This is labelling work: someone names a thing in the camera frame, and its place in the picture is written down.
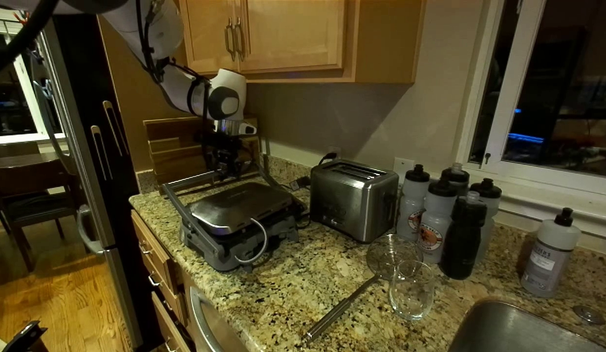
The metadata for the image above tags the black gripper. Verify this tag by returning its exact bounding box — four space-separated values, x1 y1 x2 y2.
203 119 257 179

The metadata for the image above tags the silver black sandwich maker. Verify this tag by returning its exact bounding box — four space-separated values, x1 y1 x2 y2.
160 171 304 271

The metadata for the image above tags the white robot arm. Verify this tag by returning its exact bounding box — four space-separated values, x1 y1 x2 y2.
58 0 246 177

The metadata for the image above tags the wooden cutting board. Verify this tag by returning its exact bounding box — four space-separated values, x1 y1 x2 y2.
142 115 259 183

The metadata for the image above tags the wooden upper cabinet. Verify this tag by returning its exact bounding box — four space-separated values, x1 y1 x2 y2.
175 0 425 83

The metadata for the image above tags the stainless steel toaster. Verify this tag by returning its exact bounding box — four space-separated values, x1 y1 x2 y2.
310 160 398 242

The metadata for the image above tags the wooden drawer cabinet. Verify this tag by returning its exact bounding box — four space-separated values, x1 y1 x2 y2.
130 211 193 352

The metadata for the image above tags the black refrigerator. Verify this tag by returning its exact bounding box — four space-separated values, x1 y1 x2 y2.
36 13 162 352

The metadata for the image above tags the clear sports bottle black cap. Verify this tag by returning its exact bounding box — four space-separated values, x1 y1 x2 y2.
396 164 429 240

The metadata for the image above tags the dark wooden chair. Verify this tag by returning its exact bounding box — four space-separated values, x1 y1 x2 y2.
0 154 77 271

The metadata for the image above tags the clear glass bowl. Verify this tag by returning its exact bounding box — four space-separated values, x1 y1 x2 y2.
365 234 422 281

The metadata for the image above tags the clear sports bottle orange logo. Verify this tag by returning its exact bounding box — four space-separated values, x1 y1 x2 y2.
418 179 457 263

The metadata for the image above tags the clear drinking glass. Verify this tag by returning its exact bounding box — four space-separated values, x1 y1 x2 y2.
388 261 439 322

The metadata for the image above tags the clear sports bottle right rear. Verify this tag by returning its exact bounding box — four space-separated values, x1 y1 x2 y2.
470 177 502 220

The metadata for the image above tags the stainless steel sink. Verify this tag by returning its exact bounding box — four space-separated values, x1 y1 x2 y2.
447 299 606 352

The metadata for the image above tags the white framed window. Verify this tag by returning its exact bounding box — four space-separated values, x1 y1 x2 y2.
459 0 606 238

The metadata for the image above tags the grey sports bottle near sink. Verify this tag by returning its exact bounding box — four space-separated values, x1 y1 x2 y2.
521 207 580 297

